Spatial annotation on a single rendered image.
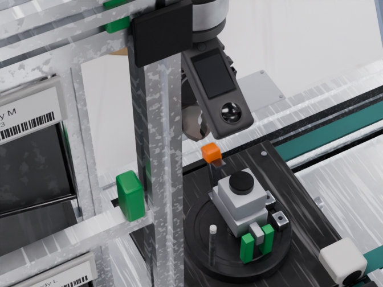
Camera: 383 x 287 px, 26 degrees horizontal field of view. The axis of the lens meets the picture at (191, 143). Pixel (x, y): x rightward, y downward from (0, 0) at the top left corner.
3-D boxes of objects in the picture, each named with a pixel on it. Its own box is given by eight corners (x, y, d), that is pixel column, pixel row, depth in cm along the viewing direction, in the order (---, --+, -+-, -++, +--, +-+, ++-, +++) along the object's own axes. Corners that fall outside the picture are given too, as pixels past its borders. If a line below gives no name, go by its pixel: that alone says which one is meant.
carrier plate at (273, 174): (116, 212, 113) (115, 203, 111) (267, 147, 120) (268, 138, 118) (199, 360, 100) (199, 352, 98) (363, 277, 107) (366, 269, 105)
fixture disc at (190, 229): (165, 217, 110) (164, 209, 109) (256, 177, 114) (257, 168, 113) (216, 302, 102) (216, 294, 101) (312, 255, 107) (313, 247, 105)
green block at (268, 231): (258, 247, 105) (261, 226, 101) (266, 244, 105) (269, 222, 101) (263, 255, 104) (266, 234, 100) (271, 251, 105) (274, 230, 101)
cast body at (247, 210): (211, 200, 105) (212, 168, 100) (241, 187, 106) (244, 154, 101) (244, 251, 101) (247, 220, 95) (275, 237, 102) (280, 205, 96)
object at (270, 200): (257, 200, 109) (258, 193, 108) (267, 196, 110) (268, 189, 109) (265, 211, 108) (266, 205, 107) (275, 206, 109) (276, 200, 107)
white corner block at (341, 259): (314, 265, 108) (318, 249, 105) (343, 250, 109) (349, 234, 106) (335, 293, 105) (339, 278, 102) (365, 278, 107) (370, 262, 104)
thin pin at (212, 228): (207, 262, 104) (208, 226, 97) (212, 259, 104) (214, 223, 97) (210, 267, 103) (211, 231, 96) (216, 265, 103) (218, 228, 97)
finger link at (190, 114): (182, 114, 110) (181, 66, 103) (203, 146, 107) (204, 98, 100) (161, 123, 109) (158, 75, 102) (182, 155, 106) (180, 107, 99)
